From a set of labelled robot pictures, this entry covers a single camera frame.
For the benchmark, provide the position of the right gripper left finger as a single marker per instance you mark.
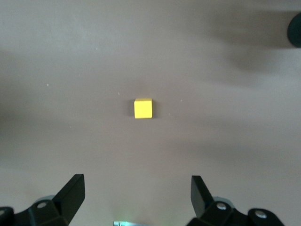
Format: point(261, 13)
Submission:
point(65, 200)

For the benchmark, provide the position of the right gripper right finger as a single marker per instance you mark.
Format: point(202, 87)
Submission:
point(202, 200)

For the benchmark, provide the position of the black padded cylinder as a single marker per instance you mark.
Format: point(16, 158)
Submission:
point(295, 30)

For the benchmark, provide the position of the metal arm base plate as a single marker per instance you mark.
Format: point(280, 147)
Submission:
point(121, 223)

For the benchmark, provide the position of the brown paper table cover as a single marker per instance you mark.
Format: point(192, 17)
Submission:
point(94, 146)

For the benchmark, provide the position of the yellow cube block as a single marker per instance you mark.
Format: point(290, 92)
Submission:
point(143, 109)

